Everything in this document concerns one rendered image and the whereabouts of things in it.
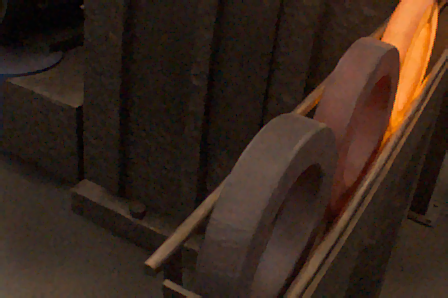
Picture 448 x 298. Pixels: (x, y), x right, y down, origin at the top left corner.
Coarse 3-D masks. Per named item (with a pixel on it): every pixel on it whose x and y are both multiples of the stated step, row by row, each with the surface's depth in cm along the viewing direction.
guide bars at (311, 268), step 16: (432, 80) 79; (416, 96) 74; (400, 128) 68; (384, 144) 65; (384, 160) 63; (368, 176) 60; (368, 192) 59; (352, 208) 56; (336, 224) 53; (336, 240) 53; (320, 256) 50; (304, 272) 48; (304, 288) 48
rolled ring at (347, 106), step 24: (360, 48) 53; (384, 48) 54; (336, 72) 52; (360, 72) 51; (384, 72) 56; (336, 96) 51; (360, 96) 51; (384, 96) 63; (336, 120) 51; (360, 120) 66; (384, 120) 65; (360, 144) 65; (336, 168) 53; (360, 168) 64; (336, 192) 56
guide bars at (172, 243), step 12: (444, 0) 110; (384, 24) 80; (372, 36) 76; (324, 84) 63; (312, 96) 61; (300, 108) 59; (216, 192) 47; (204, 204) 46; (192, 216) 45; (204, 216) 45; (276, 216) 55; (180, 228) 44; (192, 228) 44; (168, 240) 43; (180, 240) 43; (156, 252) 41; (168, 252) 42; (180, 252) 44; (144, 264) 41; (156, 264) 41; (168, 264) 43; (180, 264) 45; (168, 276) 44; (180, 276) 46
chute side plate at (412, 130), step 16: (432, 96) 79; (416, 112) 73; (432, 112) 87; (416, 128) 74; (400, 144) 67; (416, 144) 81; (400, 160) 70; (384, 176) 62; (400, 176) 76; (384, 192) 66; (368, 208) 59; (352, 224) 55; (368, 224) 64; (352, 240) 57; (336, 256) 52; (352, 256) 61; (320, 272) 50; (336, 272) 55; (320, 288) 51; (336, 288) 59
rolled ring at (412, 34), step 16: (416, 0) 67; (432, 0) 68; (400, 16) 65; (416, 16) 65; (432, 16) 71; (384, 32) 65; (400, 32) 64; (416, 32) 65; (432, 32) 75; (400, 48) 64; (416, 48) 77; (416, 64) 78; (400, 80) 67; (416, 80) 78; (400, 96) 78; (400, 112) 74
